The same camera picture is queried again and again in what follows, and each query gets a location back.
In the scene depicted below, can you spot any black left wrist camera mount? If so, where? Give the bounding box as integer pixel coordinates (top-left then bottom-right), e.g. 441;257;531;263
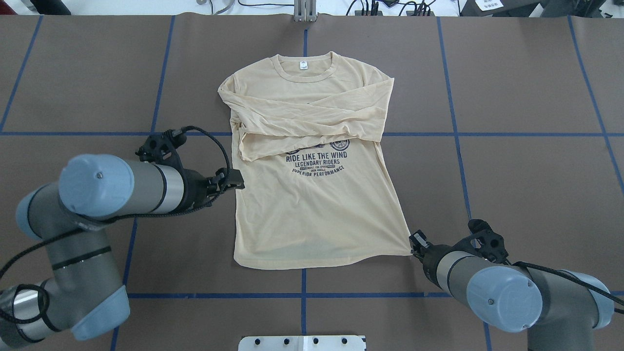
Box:
135;129;187;171

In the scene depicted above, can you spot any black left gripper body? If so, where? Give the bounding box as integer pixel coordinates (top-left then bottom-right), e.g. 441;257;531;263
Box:
181;169;217;210

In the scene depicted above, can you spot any aluminium frame post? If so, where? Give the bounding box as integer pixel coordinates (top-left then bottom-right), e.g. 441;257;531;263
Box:
293;0;318;22

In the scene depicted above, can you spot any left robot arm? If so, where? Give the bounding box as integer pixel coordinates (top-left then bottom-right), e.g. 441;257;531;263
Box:
1;154;244;351

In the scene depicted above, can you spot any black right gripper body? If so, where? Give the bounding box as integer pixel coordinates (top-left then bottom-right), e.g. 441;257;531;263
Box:
420;245;451;285

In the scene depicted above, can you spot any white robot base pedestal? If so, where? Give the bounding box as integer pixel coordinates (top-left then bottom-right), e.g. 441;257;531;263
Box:
238;335;367;351

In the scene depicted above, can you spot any cream long-sleeve graphic shirt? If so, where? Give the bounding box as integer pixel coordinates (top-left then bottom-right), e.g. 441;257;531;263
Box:
218;52;410;270

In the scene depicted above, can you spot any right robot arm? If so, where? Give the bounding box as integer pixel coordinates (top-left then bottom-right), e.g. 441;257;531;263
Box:
409;225;623;351

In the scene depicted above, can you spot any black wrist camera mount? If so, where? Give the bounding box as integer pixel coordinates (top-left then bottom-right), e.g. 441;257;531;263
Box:
454;218;510;265
135;129;187;171

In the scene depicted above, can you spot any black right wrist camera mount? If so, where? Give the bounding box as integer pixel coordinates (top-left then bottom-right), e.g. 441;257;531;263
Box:
454;218;510;265

